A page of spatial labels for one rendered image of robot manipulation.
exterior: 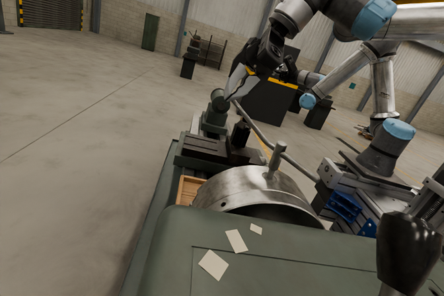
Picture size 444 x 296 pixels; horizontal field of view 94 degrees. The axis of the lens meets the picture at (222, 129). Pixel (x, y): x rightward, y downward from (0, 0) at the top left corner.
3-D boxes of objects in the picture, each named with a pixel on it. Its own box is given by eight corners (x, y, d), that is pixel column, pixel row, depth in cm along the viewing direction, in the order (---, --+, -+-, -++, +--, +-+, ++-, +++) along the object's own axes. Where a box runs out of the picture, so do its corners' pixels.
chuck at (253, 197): (297, 306, 52) (355, 213, 40) (172, 298, 47) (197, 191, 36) (292, 291, 55) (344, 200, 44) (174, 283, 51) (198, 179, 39)
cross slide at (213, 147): (260, 172, 109) (263, 165, 108) (180, 155, 102) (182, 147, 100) (253, 155, 126) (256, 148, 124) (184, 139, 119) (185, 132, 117)
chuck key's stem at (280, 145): (271, 189, 46) (289, 145, 42) (264, 191, 45) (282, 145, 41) (265, 184, 48) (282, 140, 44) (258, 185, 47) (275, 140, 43)
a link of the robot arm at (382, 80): (374, 146, 100) (365, 29, 92) (369, 139, 113) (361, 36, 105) (406, 145, 94) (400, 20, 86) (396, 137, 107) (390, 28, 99)
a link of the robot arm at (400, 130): (372, 147, 90) (390, 119, 85) (367, 139, 102) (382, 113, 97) (404, 159, 86) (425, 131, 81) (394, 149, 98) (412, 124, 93)
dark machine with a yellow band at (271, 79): (280, 127, 538) (313, 51, 468) (236, 114, 530) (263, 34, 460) (268, 109, 706) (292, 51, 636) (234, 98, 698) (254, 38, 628)
